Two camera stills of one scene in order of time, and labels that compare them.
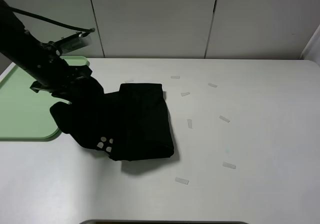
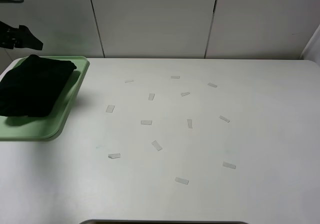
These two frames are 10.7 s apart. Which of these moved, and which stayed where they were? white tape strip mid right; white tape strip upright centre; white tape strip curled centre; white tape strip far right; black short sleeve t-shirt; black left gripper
Moved: black short sleeve t-shirt; black left gripper
Stayed: white tape strip far right; white tape strip upright centre; white tape strip mid right; white tape strip curled centre
